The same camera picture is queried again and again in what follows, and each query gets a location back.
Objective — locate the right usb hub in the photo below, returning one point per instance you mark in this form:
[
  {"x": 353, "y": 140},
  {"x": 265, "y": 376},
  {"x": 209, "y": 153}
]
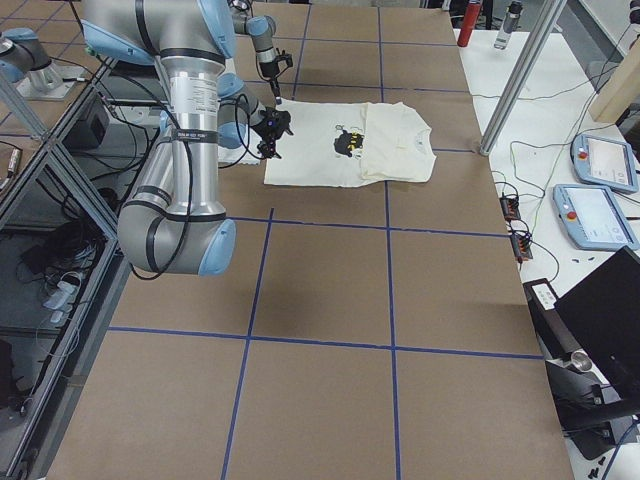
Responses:
[{"x": 510, "y": 207}]

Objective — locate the left usb hub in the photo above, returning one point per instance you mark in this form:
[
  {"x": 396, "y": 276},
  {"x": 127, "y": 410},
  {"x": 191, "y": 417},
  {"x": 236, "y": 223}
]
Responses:
[{"x": 521, "y": 242}]

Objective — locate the teach pendant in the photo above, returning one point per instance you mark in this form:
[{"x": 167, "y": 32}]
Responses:
[
  {"x": 592, "y": 218},
  {"x": 605, "y": 162}
]

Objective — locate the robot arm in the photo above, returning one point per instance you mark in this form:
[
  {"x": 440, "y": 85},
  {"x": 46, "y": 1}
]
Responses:
[
  {"x": 260, "y": 29},
  {"x": 174, "y": 221}
]

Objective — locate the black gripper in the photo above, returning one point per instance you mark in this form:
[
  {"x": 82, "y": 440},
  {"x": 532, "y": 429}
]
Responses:
[
  {"x": 264, "y": 131},
  {"x": 271, "y": 71}
]

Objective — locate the black box with label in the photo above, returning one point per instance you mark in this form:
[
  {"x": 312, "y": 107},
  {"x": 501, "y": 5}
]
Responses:
[{"x": 541, "y": 299}]

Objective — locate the black monitor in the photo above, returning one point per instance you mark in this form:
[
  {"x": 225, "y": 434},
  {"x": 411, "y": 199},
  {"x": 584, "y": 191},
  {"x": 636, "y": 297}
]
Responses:
[{"x": 602, "y": 314}]

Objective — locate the aluminium frame post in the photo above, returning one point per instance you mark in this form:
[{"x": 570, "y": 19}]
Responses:
[{"x": 536, "y": 40}]

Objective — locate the red cylinder bottle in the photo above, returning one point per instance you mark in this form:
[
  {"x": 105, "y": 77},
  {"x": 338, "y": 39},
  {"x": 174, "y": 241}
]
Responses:
[{"x": 470, "y": 17}]

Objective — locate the usb hub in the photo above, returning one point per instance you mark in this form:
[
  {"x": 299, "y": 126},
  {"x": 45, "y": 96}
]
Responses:
[
  {"x": 510, "y": 207},
  {"x": 521, "y": 242}
]

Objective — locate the cream long-sleeve cat shirt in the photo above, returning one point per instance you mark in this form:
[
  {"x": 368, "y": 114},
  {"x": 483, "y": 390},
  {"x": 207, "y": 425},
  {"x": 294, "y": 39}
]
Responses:
[{"x": 351, "y": 145}]

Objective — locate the far teach pendant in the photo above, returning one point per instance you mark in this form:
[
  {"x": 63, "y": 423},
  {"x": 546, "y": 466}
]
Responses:
[{"x": 605, "y": 162}]

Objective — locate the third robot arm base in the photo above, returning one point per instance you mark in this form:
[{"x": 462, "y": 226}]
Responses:
[{"x": 26, "y": 64}]

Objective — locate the near teach pendant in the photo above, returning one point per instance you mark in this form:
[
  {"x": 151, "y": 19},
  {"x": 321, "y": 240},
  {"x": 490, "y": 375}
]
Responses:
[{"x": 592, "y": 218}]

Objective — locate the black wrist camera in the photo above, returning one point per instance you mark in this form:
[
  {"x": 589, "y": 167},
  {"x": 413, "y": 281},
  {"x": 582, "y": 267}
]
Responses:
[{"x": 283, "y": 57}]

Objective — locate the grey water bottle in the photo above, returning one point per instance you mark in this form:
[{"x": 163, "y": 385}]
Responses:
[{"x": 509, "y": 25}]

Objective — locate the black monitor stand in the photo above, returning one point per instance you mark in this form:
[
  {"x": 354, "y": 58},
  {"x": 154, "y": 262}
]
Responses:
[{"x": 592, "y": 414}]

